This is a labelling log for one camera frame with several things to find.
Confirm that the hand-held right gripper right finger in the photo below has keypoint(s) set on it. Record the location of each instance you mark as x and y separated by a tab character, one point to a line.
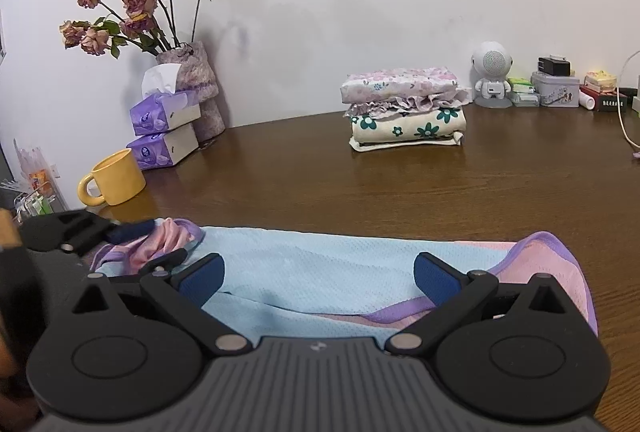
436	281

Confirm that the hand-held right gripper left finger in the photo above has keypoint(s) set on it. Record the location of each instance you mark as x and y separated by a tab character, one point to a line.
202	281

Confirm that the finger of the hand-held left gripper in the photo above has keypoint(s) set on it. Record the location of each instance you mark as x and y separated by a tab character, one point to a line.
130	231
172	259

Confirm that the pink and blue mesh top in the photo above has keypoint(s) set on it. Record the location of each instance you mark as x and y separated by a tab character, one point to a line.
325	262

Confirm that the person's left hand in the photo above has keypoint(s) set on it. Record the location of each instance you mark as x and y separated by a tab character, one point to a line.
10	229

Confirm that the yellow mug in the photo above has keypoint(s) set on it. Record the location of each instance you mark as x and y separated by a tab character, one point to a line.
120	177

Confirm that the sealed purple tissue pack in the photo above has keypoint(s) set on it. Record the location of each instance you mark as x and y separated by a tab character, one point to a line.
155	152

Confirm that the clear plastic organizer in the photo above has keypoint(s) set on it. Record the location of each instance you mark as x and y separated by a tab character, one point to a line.
35	182

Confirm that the open purple tissue pack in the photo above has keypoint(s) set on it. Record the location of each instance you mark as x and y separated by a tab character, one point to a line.
160	115

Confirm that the folded cream green-flower cloth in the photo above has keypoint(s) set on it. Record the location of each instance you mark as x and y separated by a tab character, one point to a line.
400	127

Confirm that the pink mottled vase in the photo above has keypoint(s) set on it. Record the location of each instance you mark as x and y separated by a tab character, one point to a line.
197	67

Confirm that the folded pink floral cloth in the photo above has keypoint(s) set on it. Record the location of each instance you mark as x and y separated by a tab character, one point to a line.
395	82

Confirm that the green and white small box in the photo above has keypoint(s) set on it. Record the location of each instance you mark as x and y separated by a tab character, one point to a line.
521	85

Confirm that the grey tin box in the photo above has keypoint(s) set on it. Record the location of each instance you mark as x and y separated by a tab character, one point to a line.
555	92

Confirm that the white astronaut speaker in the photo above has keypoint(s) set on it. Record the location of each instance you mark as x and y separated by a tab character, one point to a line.
492	60

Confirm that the white tube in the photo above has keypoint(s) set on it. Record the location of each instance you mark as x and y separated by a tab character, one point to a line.
587	101

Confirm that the black charger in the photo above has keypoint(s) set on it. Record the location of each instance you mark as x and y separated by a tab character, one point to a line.
554	66

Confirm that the dark labelled box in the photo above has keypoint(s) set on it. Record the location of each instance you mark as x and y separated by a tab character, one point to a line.
612	104

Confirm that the yellow and pink small box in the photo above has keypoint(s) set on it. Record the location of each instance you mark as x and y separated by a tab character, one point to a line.
601	80

